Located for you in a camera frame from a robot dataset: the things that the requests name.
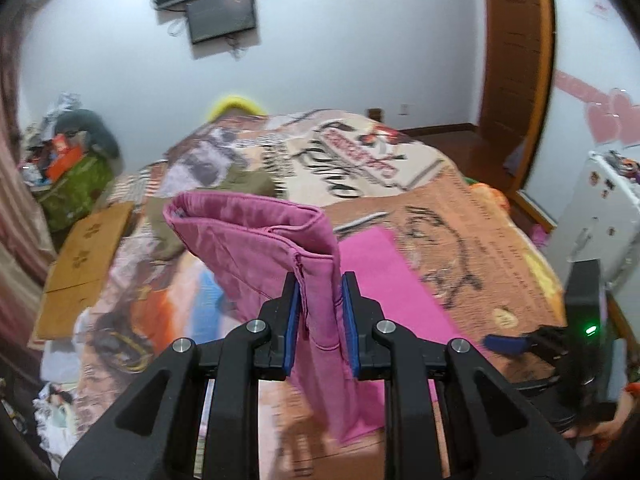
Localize grey plush pillow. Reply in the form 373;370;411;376
55;109;123;161

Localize pile of clothes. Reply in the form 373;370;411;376
22;92;83;161

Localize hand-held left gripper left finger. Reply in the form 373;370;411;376
59;272;303;480

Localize pink pants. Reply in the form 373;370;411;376
162;191;488;446

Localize printed blanket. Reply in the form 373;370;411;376
75;110;568;480

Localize yellow foam tube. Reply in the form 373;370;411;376
207;92;266;121

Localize wooden folding board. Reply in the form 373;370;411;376
32;201;136;341

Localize white crumpled cloth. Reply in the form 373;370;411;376
32;380;81;456

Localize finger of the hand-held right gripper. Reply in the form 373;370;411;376
485;326;568;361

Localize person's right hand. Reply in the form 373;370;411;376
567;394;640;455

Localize orange box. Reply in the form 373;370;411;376
45;135;83;181

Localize small colourful trinkets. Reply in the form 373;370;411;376
605;150;640;181

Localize olive green pants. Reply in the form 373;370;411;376
150;167;278;261

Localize wooden door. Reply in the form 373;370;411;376
477;0;556;196

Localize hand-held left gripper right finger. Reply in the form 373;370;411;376
341;271;586;480

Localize white appliance with stickers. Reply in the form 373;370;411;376
545;151;640;293

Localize striped red curtain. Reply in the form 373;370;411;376
0;25;56;341

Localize small black wall monitor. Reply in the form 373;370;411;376
186;0;258;45

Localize white wardrobe door pink hearts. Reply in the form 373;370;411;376
520;0;640;241

